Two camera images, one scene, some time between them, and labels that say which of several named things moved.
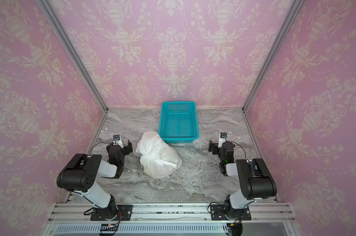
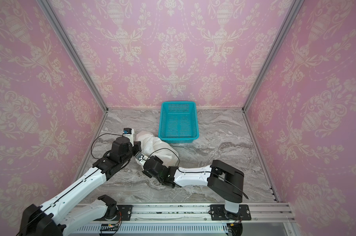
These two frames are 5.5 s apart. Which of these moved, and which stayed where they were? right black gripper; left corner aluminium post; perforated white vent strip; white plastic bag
Moved: right black gripper
Stayed: left corner aluminium post; perforated white vent strip; white plastic bag
